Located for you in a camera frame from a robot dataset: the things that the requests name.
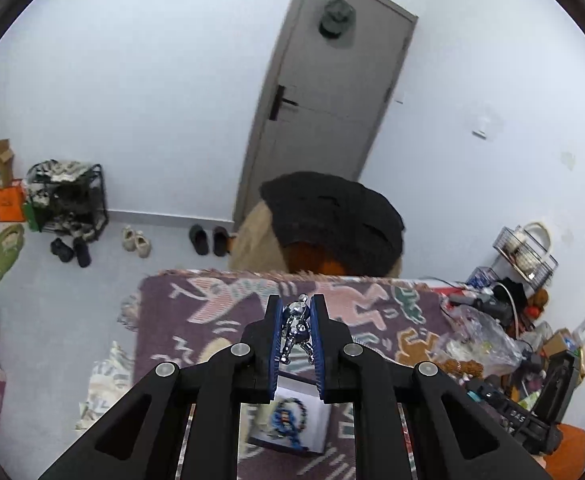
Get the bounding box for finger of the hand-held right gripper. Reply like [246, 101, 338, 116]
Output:
[465, 377, 510, 413]

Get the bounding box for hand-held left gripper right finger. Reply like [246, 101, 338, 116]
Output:
[309, 294, 553, 480]

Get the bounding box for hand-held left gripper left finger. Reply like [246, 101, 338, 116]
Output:
[37, 294, 284, 480]

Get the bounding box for silver robot figurine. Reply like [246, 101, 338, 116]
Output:
[280, 294, 318, 365]

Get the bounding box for black box with white inside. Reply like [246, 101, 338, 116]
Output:
[240, 370, 345, 456]

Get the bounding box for blue bead bracelet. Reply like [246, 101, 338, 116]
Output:
[267, 397, 307, 453]

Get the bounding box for brown cardboard box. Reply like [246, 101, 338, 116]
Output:
[542, 328, 573, 356]

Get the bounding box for clear plastic bag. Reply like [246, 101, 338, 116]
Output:
[442, 305, 523, 378]

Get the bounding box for orange stool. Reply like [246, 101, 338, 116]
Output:
[542, 424, 585, 480]

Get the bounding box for printed purple blanket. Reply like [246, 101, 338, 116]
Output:
[120, 270, 473, 480]

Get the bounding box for brown teddy bear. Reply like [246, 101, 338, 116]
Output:
[527, 289, 550, 317]

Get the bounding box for tan chair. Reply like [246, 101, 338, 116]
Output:
[228, 200, 403, 281]

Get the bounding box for black bag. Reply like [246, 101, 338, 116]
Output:
[492, 277, 528, 326]

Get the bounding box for black garment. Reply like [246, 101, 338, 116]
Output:
[260, 171, 405, 278]

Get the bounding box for white handbag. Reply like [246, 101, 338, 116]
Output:
[509, 221, 554, 273]

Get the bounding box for white patterned cloth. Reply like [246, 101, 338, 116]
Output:
[76, 342, 136, 431]

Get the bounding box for grey door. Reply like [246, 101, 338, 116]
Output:
[233, 0, 419, 223]

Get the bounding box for black shoe rack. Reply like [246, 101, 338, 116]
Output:
[25, 161, 109, 235]

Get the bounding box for green paper bag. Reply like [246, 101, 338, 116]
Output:
[22, 195, 43, 232]

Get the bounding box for orange box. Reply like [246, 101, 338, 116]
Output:
[0, 180, 27, 222]

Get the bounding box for dark green cap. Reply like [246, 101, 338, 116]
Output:
[319, 0, 357, 50]

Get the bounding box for black wire rack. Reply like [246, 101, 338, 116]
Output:
[465, 226, 559, 291]

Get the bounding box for black door handle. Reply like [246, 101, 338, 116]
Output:
[269, 85, 299, 122]

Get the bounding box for white light switch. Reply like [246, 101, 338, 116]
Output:
[473, 112, 503, 138]

